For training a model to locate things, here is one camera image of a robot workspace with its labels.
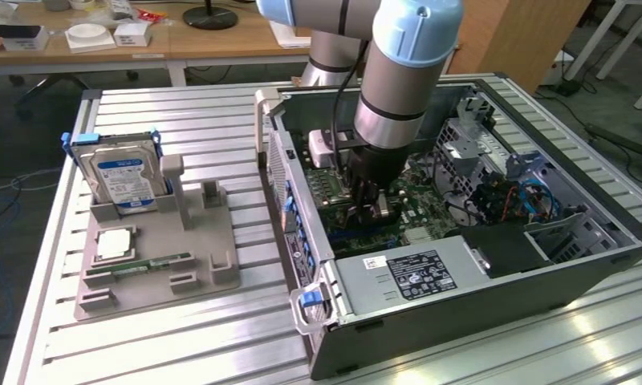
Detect black power brick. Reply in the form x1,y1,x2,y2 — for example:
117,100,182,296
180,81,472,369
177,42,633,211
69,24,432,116
552,79,582,97

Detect hard disk with blue carrier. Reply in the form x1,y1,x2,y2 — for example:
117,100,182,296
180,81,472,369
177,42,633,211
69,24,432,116
59,127,165,217

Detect blue wire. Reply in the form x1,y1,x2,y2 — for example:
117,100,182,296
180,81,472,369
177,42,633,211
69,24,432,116
518,180,563,221

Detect silver angled drive cage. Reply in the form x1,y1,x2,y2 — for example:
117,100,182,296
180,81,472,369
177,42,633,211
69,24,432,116
523,212,622,265

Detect wooden desk white frame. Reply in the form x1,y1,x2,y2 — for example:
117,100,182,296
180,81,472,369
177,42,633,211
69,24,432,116
0,0,462,87

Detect silver perforated disk bay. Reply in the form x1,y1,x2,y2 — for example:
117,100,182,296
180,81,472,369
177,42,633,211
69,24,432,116
432,115,515,193

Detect white paper stack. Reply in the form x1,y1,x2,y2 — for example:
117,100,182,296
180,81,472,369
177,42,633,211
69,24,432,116
268,18,312,49

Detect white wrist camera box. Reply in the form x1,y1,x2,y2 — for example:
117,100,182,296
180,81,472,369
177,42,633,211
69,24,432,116
308,128,349,168

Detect white table frame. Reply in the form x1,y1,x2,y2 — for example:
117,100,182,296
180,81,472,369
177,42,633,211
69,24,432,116
563,0,642,110

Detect green graphics card with fan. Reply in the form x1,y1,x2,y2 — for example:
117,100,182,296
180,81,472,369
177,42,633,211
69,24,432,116
320,191,405,241

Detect silver CPU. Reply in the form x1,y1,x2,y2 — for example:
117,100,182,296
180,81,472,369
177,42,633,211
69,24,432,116
94,230,132,260

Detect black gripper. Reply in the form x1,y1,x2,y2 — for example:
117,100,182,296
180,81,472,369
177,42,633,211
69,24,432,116
347,144,408,213

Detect black open PC case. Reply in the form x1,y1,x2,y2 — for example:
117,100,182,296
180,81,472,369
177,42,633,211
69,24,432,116
253,71,642,381

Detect black round lamp base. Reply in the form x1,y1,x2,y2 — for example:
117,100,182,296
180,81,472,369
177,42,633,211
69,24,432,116
180,0,240,31

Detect grey parts rack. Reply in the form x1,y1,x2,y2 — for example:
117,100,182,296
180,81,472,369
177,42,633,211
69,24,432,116
73,154,241,322

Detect green motherboard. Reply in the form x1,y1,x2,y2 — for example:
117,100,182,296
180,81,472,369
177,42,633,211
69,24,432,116
299,136,462,260

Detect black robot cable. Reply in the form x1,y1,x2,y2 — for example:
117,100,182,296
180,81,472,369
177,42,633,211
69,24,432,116
331,38,369,169

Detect loose green RAM stick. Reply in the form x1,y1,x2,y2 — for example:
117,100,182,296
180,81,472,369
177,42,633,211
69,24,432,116
84,256,193,278

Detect wooden cabinet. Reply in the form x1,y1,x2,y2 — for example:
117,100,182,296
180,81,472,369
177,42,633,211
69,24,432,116
448,0,592,95

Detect black chair base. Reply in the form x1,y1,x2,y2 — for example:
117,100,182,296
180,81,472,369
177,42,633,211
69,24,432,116
586,111,642,165
9,70,140,121

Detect white box black lid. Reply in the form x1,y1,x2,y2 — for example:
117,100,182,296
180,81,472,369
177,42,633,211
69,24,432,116
0,24,50,52

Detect small white box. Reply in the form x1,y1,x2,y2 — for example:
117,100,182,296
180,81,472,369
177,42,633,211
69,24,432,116
112,22,152,47

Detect grey power supply with label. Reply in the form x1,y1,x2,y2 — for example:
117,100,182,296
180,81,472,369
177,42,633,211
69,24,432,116
333,234,494,318

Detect black wire bundle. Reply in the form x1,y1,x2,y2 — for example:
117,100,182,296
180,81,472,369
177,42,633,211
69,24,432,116
467,182,515,224

